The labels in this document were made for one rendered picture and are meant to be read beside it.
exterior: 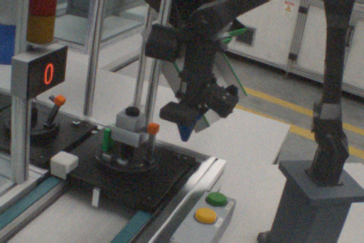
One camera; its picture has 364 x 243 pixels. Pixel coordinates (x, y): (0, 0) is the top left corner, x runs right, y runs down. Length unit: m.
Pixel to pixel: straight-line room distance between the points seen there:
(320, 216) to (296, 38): 4.12
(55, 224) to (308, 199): 0.48
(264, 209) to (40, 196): 0.55
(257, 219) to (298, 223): 0.23
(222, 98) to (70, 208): 0.37
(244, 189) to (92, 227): 0.47
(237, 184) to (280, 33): 3.85
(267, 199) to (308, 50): 3.82
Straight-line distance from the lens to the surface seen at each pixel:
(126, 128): 1.11
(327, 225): 1.08
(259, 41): 5.25
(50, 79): 0.97
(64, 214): 1.08
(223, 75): 1.55
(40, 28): 0.92
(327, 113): 1.01
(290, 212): 1.09
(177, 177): 1.15
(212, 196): 1.10
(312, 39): 5.08
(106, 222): 1.07
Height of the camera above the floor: 1.54
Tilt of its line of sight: 25 degrees down
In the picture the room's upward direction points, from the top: 10 degrees clockwise
